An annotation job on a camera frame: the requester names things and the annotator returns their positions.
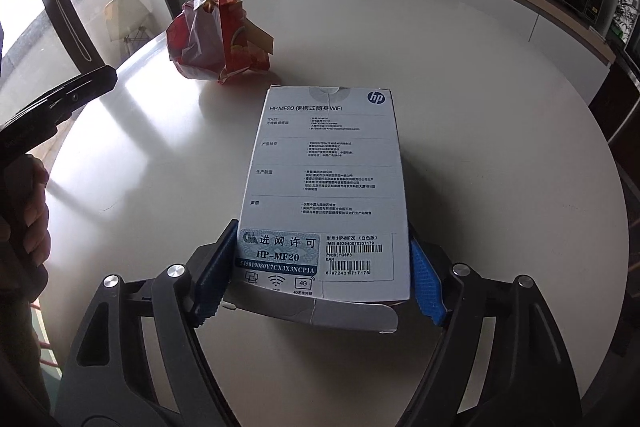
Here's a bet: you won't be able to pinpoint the white kitchen counter cabinets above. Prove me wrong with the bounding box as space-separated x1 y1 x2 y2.
454 0 615 103

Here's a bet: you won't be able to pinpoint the round white table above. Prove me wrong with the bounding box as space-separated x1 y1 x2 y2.
40 0 628 426

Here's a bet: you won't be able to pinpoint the white HP router box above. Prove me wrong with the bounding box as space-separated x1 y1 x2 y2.
226 87 410 334

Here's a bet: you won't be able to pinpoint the balcony folding chair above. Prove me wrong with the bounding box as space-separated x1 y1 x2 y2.
103 0 152 56

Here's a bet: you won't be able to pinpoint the red snack bag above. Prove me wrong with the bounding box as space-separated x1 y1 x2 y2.
165 0 273 83

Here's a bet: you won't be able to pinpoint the person's left hand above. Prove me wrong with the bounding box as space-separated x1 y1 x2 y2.
20 154 51 267

